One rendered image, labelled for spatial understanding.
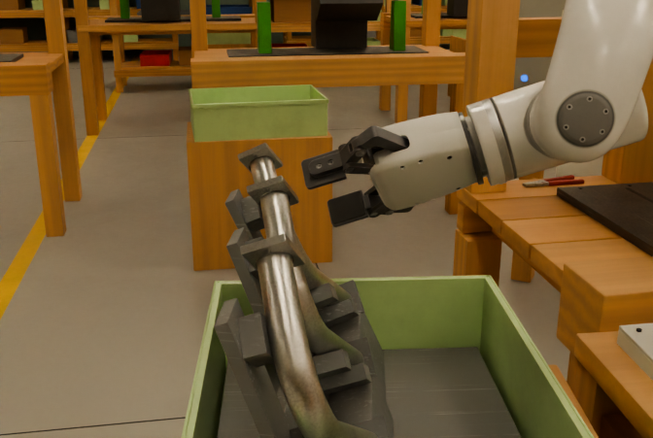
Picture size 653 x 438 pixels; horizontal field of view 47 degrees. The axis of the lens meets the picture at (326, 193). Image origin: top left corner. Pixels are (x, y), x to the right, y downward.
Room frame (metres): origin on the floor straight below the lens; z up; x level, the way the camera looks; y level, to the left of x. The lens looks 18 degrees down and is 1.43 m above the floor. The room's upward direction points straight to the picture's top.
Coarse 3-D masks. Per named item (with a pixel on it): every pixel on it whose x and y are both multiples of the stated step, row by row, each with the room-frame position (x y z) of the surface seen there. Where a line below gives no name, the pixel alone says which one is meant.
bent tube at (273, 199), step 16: (256, 192) 0.75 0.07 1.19; (272, 192) 0.75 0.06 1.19; (288, 192) 0.76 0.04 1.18; (272, 208) 0.74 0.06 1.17; (288, 208) 0.74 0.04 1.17; (272, 224) 0.72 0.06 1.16; (288, 224) 0.73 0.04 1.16; (304, 288) 0.69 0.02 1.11; (304, 304) 0.68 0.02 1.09; (304, 320) 0.68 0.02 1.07; (320, 320) 0.69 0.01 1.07; (320, 336) 0.69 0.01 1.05; (336, 336) 0.74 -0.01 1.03; (320, 352) 0.70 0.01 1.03; (352, 352) 0.78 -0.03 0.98
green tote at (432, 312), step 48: (240, 288) 1.02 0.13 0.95; (384, 288) 1.03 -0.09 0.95; (432, 288) 1.04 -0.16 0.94; (480, 288) 1.04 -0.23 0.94; (384, 336) 1.03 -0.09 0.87; (432, 336) 1.04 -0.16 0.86; (480, 336) 1.04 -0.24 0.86; (528, 336) 0.86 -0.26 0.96; (192, 384) 0.75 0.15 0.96; (528, 384) 0.82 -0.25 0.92; (192, 432) 0.66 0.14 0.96; (528, 432) 0.80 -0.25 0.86; (576, 432) 0.67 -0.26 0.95
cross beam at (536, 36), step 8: (520, 24) 1.81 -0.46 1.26; (528, 24) 1.82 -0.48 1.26; (536, 24) 1.82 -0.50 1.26; (544, 24) 1.82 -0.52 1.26; (552, 24) 1.83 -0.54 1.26; (560, 24) 1.83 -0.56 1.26; (520, 32) 1.81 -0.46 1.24; (528, 32) 1.82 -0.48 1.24; (536, 32) 1.82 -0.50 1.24; (544, 32) 1.82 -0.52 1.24; (552, 32) 1.83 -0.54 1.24; (520, 40) 1.81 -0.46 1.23; (528, 40) 1.82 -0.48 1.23; (536, 40) 1.82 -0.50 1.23; (544, 40) 1.83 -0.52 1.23; (552, 40) 1.83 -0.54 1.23; (520, 48) 1.81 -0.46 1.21; (528, 48) 1.82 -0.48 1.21; (536, 48) 1.82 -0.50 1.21; (544, 48) 1.83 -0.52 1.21; (552, 48) 1.83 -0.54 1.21; (520, 56) 1.81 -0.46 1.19; (528, 56) 1.82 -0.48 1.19; (536, 56) 1.82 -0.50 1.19; (544, 56) 1.83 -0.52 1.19
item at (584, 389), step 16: (576, 368) 1.07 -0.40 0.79; (576, 384) 1.06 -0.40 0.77; (592, 384) 1.01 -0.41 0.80; (592, 400) 1.01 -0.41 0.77; (608, 400) 1.00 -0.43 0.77; (592, 416) 1.00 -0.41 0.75; (608, 416) 1.00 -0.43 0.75; (624, 416) 1.00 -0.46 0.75; (608, 432) 0.98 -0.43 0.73; (624, 432) 0.96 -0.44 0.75
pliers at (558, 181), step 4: (564, 176) 1.81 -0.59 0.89; (568, 176) 1.81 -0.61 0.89; (572, 176) 1.82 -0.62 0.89; (540, 180) 1.78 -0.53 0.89; (544, 180) 1.78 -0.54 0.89; (548, 180) 1.78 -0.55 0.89; (552, 180) 1.79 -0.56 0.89; (556, 180) 1.79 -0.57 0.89; (560, 180) 1.80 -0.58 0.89; (564, 180) 1.78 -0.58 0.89; (568, 180) 1.78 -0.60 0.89; (572, 180) 1.78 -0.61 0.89; (576, 180) 1.78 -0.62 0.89; (580, 180) 1.78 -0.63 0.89; (524, 184) 1.75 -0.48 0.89; (528, 184) 1.75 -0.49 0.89; (532, 184) 1.75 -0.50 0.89; (536, 184) 1.76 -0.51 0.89; (540, 184) 1.76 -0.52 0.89; (544, 184) 1.76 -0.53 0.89; (548, 184) 1.76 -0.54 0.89; (552, 184) 1.76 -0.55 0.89; (556, 184) 1.77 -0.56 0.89; (560, 184) 1.77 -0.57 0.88; (564, 184) 1.77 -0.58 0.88; (568, 184) 1.77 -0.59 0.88; (572, 184) 1.78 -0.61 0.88; (576, 184) 1.78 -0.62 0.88
